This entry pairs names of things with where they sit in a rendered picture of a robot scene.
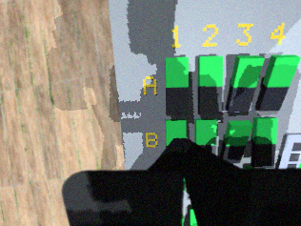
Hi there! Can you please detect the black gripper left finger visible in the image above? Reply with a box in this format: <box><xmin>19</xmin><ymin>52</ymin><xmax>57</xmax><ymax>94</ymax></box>
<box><xmin>62</xmin><ymin>138</ymin><xmax>184</xmax><ymax>226</ymax></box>

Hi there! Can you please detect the grey switch panel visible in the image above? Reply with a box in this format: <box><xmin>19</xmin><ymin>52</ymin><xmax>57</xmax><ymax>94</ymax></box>
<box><xmin>109</xmin><ymin>0</ymin><xmax>301</xmax><ymax>171</ymax></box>

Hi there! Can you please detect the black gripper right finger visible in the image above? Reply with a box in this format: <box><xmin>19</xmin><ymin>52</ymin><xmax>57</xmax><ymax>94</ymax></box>
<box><xmin>180</xmin><ymin>138</ymin><xmax>301</xmax><ymax>226</ymax></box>

